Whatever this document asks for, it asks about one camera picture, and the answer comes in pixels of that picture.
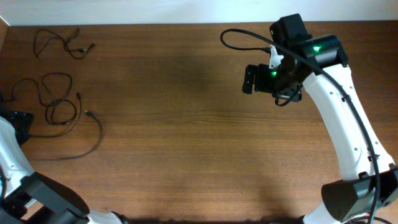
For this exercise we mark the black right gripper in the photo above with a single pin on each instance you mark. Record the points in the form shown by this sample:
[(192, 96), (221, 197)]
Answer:
[(261, 71)]

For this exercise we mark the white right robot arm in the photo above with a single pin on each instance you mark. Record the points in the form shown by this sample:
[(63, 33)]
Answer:
[(320, 67)]

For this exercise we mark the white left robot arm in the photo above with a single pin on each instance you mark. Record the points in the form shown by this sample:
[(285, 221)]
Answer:
[(28, 196)]

